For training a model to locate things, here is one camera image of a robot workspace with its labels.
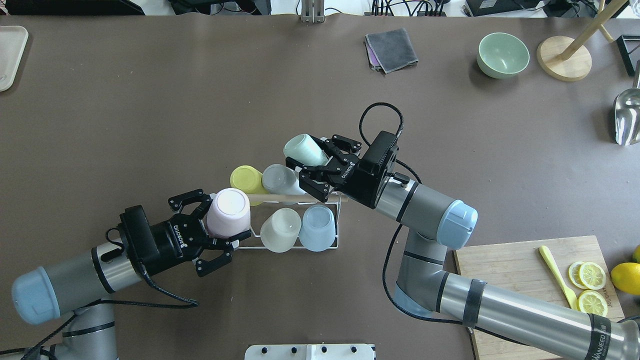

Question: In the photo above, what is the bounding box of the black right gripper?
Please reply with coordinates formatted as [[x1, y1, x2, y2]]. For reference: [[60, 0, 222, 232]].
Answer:
[[285, 134, 388, 209]]

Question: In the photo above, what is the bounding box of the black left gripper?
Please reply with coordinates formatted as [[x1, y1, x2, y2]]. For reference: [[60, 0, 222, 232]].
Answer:
[[150, 188, 252, 278]]

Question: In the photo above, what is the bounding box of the green plastic cup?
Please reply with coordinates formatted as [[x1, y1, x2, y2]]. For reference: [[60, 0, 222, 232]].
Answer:
[[283, 133, 329, 166]]

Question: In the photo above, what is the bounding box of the pink plastic cup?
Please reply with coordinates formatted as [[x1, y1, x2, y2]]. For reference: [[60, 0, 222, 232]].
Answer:
[[206, 187, 250, 239]]

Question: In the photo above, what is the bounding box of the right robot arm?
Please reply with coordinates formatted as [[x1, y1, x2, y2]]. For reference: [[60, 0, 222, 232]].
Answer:
[[283, 131, 639, 360]]

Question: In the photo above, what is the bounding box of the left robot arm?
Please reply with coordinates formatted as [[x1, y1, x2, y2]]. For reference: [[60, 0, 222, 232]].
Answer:
[[1, 187, 252, 360]]

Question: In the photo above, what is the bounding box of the grey plastic cup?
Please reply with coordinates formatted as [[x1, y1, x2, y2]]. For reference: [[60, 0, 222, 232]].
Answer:
[[262, 164, 306, 195]]

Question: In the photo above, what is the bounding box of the yellow plastic cup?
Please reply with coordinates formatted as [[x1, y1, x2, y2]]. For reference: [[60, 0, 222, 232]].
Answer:
[[230, 165, 269, 194]]

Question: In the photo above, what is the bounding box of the light blue plastic cup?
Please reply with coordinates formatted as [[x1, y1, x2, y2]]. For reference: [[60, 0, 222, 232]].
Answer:
[[299, 204, 337, 252]]

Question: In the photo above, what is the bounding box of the cream white plastic cup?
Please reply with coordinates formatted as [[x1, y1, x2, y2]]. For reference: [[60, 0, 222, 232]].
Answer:
[[259, 208, 302, 253]]

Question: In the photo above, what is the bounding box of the grey folded cloth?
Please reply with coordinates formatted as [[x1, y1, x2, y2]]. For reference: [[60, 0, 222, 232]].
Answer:
[[365, 27, 419, 75]]

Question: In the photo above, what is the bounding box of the green ceramic bowl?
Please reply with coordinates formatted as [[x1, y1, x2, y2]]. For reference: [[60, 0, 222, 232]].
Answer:
[[477, 32, 530, 79]]

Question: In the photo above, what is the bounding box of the wooden cutting board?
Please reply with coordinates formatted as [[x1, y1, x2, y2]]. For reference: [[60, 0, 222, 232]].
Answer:
[[453, 235, 626, 360]]

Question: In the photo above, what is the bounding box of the wooden mug tree stand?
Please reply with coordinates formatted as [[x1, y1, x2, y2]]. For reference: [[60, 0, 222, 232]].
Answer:
[[535, 0, 628, 82]]

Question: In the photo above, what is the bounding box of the cream plastic tray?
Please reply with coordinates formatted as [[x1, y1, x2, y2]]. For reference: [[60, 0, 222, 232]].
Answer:
[[0, 25, 29, 92]]

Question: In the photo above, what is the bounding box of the lemon slice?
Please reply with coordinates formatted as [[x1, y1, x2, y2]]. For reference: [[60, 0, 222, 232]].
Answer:
[[577, 290, 609, 317], [567, 260, 588, 290], [578, 262, 607, 291]]

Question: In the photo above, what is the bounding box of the yellow plastic knife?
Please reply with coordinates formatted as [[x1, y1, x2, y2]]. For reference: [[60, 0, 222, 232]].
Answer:
[[538, 245, 579, 311]]

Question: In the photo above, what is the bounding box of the metal scoop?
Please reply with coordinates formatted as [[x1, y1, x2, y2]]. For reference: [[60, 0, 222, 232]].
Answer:
[[614, 61, 640, 146]]

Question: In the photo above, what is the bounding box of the whole yellow lemon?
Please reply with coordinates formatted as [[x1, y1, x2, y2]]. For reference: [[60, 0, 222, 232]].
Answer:
[[610, 262, 640, 296]]

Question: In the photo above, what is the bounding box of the white wire cup holder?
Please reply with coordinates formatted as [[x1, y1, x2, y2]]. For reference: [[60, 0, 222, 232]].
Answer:
[[238, 192, 349, 253]]

